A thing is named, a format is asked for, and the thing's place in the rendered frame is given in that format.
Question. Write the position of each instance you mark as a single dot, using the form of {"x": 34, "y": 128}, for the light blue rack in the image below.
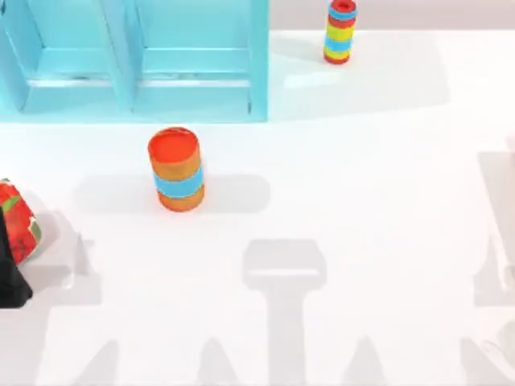
{"x": 193, "y": 60}

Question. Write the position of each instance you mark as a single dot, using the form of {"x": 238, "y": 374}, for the red can with green print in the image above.
{"x": 19, "y": 225}

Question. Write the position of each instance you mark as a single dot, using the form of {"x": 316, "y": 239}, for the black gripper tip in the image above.
{"x": 10, "y": 277}

